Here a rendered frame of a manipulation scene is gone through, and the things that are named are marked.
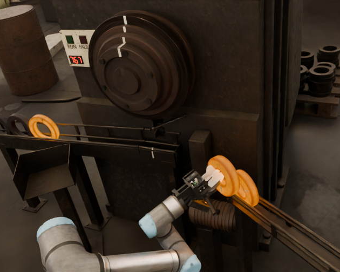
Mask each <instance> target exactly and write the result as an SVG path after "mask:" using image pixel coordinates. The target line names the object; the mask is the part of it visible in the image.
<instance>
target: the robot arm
mask: <svg viewBox="0 0 340 272"><path fill-rule="evenodd" d="M190 173H192V174H191V175H190V176H188V177H186V176H187V175H189V174H190ZM187 175H185V176H184V177H183V178H182V179H183V181H184V183H185V184H184V185H183V186H182V187H180V188H179V189H178V190H177V191H176V190H175V189H173V190H172V193H173V195H172V196H169V197H168V198H167V199H166V200H164V201H163V202H162V203H161V204H159V205H158V206H156V207H155V208H154V209H153V210H151V211H150V212H149V213H147V214H146V215H145V216H144V217H143V218H142V219H141V220H140V221H139V226H140V227H141V228H142V229H143V231H144V232H145V233H146V235H147V236H148V237H149V238H150V239H151V238H153V237H154V236H155V237H156V238H157V240H158V241H159V243H160V245H161V246H162V247H163V249H164V250H159V251H148V252H142V253H131V254H120V255H109V256H102V255H101V254H100V253H93V254H91V253H89V252H87V251H86V250H85V248H84V245H83V243H82V241H81V239H80V236H79V234H78V232H77V228H76V225H74V223H73V222H72V220H70V219H68V218H66V217H56V218H53V219H50V220H48V221H46V222H45V223H44V224H43V225H42V226H40V228H39V229H38V232H37V242H38V243H39V247H40V253H41V258H42V265H43V268H44V270H45V271H46V272H199V271H200V269H201V263H200V261H199V260H198V258H197V256H196V255H195V254H194V253H193V252H192V250H191V249H190V247H189V246H188V245H187V243H186V242H185V241H184V240H183V238H182V237H181V236H180V234H179V233H178V231H177V230H176V229H175V228H174V226H173V225H172V223H171V222H173V221H174V220H175V219H177V218H178V217H179V216H180V215H181V214H183V213H184V211H185V210H186V209H188V208H187V206H186V204H187V205H188V206H190V207H193V208H195V209H198V210H201V211H203V212H206V213H207V212H208V211H209V209H210V207H209V205H208V203H207V202H205V201H204V198H206V197H209V196H211V195H212V194H214V193H215V192H216V191H217V189H218V188H219V186H220V184H221V182H222V180H223V178H224V176H223V174H222V173H221V171H220V170H218V169H215V168H214V167H213V166H211V165H209V166H208V167H207V169H206V173H205V174H204V175H203V176H199V174H198V172H196V171H194V170H192V171H190V172H189V173H188V174H187ZM207 184H208V186H209V187H208V186H207Z"/></svg>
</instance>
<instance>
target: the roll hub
mask: <svg viewBox="0 0 340 272"><path fill-rule="evenodd" d="M120 45H121V44H117V45H114V46H112V47H111V48H109V49H108V50H106V51H105V52H104V53H103V54H102V55H101V56H100V58H101V59H104V61H105V64H100V62H99V60H98V62H97V78H98V82H99V84H100V86H102V85H105V86H106V87H107V88H106V90H105V91H104V90H103V91H104V93H105V94H106V95H107V96H108V97H109V98H110V99H111V100H112V101H113V102H114V103H115V104H117V105H118V106H120V107H122V108H124V107H123V106H124V104H127V105H128V106H129V108H128V110H130V111H142V110H145V109H147V108H149V107H150V106H151V105H152V104H153V103H154V102H155V101H156V100H157V99H158V97H159V96H160V94H161V91H162V76H161V72H160V70H159V67H158V66H157V64H156V62H155V61H154V59H153V58H152V57H151V56H150V55H149V54H148V53H147V52H146V51H144V50H143V49H141V48H139V47H137V46H135V45H132V44H124V45H123V46H122V47H119V46H120ZM118 49H120V52H121V57H120V56H119V53H118ZM123 51H127V52H128V56H127V57H124V56H123V55H122V52H123ZM100 58H99V59H100ZM148 72H151V73H152V74H153V77H152V78H149V77H147V73H148ZM147 99H150V100H151V101H152V103H151V104H147V102H146V100H147Z"/></svg>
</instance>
